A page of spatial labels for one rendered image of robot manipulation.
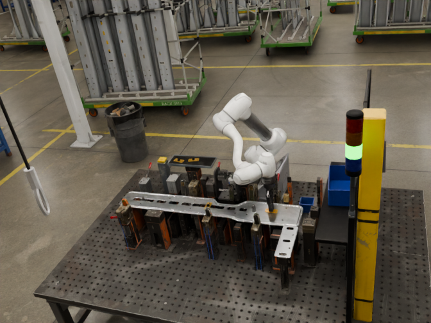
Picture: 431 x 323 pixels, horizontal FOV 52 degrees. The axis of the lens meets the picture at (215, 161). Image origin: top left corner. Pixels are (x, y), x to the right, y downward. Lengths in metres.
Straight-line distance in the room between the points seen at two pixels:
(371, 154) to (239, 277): 1.38
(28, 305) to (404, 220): 3.25
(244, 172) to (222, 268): 0.76
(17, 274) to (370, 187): 3.63
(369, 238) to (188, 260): 1.41
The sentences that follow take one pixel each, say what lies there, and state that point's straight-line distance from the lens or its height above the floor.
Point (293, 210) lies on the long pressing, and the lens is 3.06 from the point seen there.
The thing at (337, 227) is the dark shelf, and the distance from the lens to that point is 2.89.
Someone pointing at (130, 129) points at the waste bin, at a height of 0.50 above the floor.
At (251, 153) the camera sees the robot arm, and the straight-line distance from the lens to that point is 3.61.
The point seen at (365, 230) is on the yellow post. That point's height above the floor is 1.38.
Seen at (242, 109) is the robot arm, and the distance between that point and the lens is 3.15.
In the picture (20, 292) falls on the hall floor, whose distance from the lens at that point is 4.65.
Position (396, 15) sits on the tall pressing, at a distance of 9.70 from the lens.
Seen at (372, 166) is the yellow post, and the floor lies 1.75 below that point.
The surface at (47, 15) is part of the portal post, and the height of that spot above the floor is 1.88.
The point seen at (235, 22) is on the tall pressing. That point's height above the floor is 0.39.
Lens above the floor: 2.89
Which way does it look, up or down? 31 degrees down
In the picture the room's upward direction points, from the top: 9 degrees counter-clockwise
